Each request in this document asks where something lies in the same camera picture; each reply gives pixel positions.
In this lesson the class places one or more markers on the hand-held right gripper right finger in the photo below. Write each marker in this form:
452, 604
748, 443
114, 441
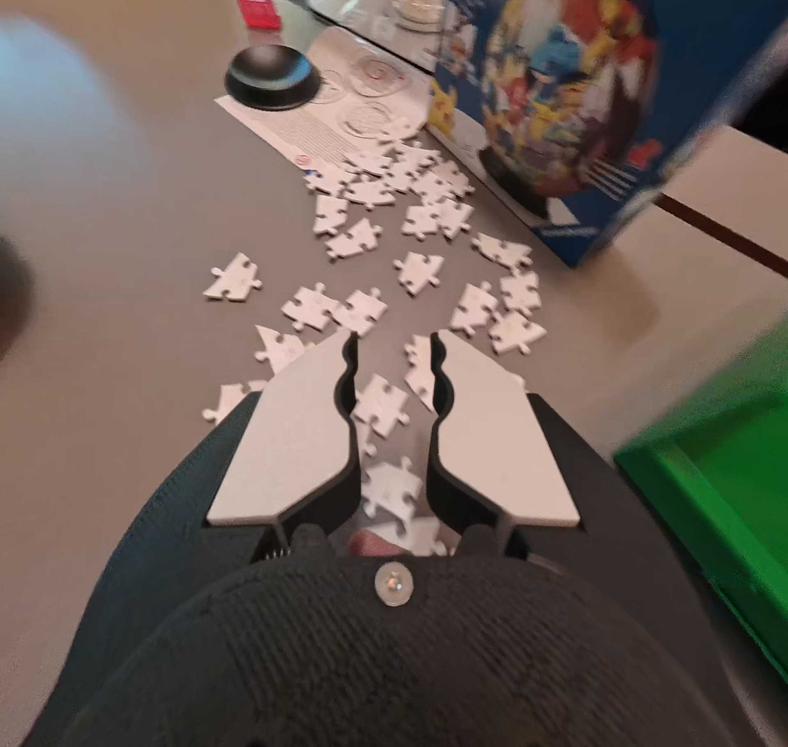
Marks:
498, 451

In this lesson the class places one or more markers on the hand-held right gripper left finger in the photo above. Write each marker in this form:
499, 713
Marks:
289, 445

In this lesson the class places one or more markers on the pile of white puzzle pieces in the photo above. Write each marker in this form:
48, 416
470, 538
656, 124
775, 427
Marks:
425, 270

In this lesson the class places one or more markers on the black round ball stand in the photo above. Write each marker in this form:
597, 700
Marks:
271, 76

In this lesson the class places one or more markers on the blue printed puzzle box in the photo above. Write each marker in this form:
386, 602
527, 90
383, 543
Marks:
554, 82

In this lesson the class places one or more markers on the person's right hand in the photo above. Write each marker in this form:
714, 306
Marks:
369, 544

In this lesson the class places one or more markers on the green plastic bin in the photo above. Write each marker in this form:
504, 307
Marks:
726, 476

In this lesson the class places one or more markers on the white paper instruction leaflet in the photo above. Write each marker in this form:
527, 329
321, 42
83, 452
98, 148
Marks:
289, 125

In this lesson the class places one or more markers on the small red block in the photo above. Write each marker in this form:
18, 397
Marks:
258, 13

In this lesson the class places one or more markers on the black flat tablet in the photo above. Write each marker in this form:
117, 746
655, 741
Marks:
345, 8

